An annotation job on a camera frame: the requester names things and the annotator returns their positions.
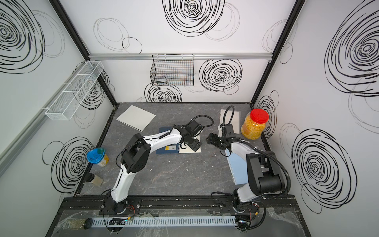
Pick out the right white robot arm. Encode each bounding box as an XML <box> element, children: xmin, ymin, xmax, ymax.
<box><xmin>206</xmin><ymin>124</ymin><xmax>291</xmax><ymax>204</ymax></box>

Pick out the cornflakes jar with red lid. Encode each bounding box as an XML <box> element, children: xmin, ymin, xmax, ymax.
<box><xmin>241</xmin><ymin>109</ymin><xmax>269</xmax><ymax>140</ymax></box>

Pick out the light blue spiral notebook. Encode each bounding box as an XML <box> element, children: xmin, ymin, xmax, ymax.
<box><xmin>226</xmin><ymin>149</ymin><xmax>248</xmax><ymax>185</ymax></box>

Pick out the small black cap bottle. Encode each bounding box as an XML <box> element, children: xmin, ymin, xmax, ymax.
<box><xmin>84</xmin><ymin>173</ymin><xmax>103</xmax><ymax>187</ymax></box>

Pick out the left black frame post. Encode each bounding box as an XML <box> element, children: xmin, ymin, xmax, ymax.
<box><xmin>49</xmin><ymin>0</ymin><xmax>117</xmax><ymax>107</ymax></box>

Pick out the white slotted cable duct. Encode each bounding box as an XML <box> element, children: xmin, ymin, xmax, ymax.
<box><xmin>90</xmin><ymin>216</ymin><xmax>236</xmax><ymax>228</ymax></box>

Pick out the aluminium wall rail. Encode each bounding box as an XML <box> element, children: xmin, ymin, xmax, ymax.
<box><xmin>89</xmin><ymin>52</ymin><xmax>272</xmax><ymax>61</ymax></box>

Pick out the frosted cover white notebook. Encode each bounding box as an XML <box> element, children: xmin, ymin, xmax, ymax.
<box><xmin>218</xmin><ymin>109</ymin><xmax>240</xmax><ymax>136</ymax></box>

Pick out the black corner frame post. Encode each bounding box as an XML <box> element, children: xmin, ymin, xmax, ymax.
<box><xmin>249</xmin><ymin>0</ymin><xmax>306</xmax><ymax>108</ymax></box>

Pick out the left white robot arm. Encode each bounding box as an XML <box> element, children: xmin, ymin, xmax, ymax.
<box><xmin>110</xmin><ymin>119</ymin><xmax>205</xmax><ymax>203</ymax></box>

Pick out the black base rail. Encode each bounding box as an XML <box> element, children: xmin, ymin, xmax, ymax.
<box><xmin>57</xmin><ymin>194</ymin><xmax>300</xmax><ymax>216</ymax></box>

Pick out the black wire basket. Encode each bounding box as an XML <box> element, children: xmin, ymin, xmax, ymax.
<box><xmin>150</xmin><ymin>59</ymin><xmax>194</xmax><ymax>86</ymax></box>

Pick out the torn lined paper page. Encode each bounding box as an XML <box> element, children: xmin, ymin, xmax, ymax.
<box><xmin>116</xmin><ymin>105</ymin><xmax>156</xmax><ymax>132</ymax></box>

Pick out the dark blue spiral notebook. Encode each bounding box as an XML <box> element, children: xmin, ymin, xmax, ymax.
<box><xmin>156</xmin><ymin>126</ymin><xmax>202</xmax><ymax>155</ymax></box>

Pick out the white mesh wall shelf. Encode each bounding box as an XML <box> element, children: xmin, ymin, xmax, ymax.
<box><xmin>45</xmin><ymin>61</ymin><xmax>104</xmax><ymax>120</ymax></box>

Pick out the blue lid snack cup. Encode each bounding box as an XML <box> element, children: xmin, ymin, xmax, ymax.
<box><xmin>86</xmin><ymin>148</ymin><xmax>109</xmax><ymax>167</ymax></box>

